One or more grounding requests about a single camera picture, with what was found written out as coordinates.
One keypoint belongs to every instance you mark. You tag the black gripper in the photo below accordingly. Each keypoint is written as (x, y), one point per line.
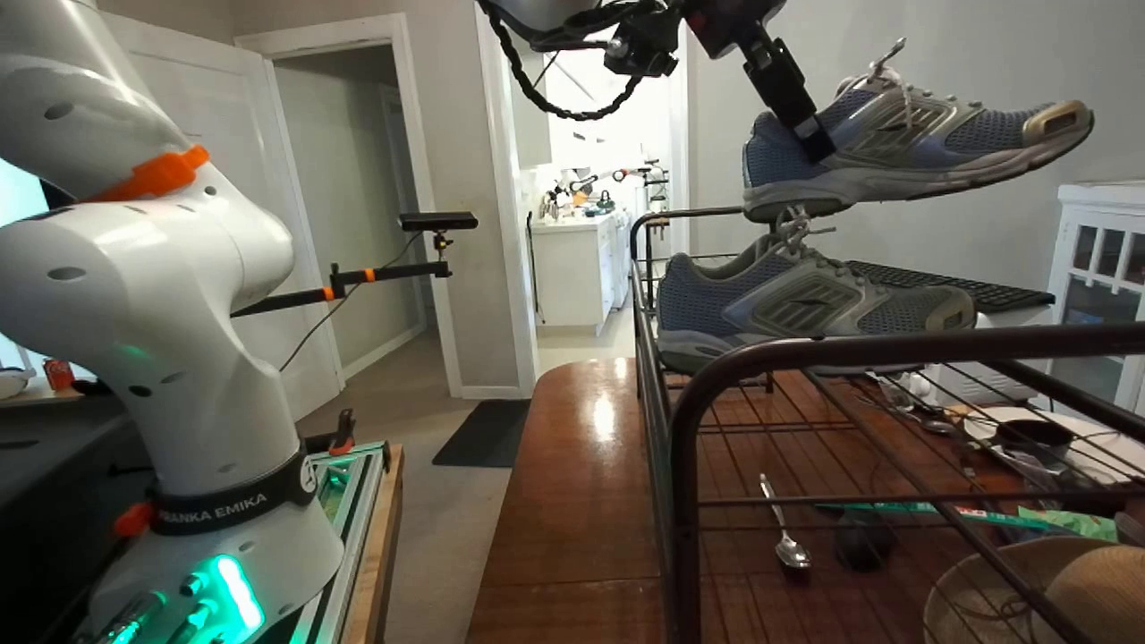
(723, 26)

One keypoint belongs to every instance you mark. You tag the black camera on stand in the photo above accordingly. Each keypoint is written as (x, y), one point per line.
(433, 225)

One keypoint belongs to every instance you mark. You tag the black floor mat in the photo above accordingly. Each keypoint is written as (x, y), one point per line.
(488, 438)

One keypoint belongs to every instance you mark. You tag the white cabinet with glass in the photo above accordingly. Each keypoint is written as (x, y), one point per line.
(1100, 282)

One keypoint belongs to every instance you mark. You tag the metal spoon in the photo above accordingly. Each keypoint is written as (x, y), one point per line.
(788, 553)

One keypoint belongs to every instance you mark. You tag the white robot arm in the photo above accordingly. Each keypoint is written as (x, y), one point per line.
(136, 278)

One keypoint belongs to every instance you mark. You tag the dark metal shoe rack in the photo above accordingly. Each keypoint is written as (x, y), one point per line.
(815, 419)

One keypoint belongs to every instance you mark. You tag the blue grey sneaker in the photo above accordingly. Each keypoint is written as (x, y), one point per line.
(896, 143)
(786, 292)

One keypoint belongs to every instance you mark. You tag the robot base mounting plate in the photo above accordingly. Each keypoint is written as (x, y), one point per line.
(346, 523)

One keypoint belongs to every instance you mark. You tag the woven straw hat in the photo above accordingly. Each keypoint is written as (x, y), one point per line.
(1041, 592)

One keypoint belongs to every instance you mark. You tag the white door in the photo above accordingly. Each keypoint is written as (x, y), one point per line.
(227, 97)

